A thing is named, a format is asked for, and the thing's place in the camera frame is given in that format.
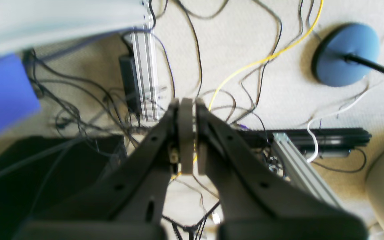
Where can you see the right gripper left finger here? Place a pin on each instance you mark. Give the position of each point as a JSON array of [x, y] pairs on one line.
[[126, 205]]

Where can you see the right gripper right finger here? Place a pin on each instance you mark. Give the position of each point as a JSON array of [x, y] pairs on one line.
[[260, 205]]

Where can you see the black extrusion bar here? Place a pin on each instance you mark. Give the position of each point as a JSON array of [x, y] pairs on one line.
[[333, 143]]

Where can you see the black power adapter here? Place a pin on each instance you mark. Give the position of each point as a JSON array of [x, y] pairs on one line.
[[130, 84]]

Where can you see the blue round stand base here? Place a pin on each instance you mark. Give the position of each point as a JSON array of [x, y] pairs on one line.
[[329, 63]]

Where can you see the blue box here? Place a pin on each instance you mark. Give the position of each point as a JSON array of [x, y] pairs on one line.
[[18, 100]]

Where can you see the aluminium extrusion rail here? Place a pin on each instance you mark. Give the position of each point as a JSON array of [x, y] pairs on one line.
[[141, 42]]

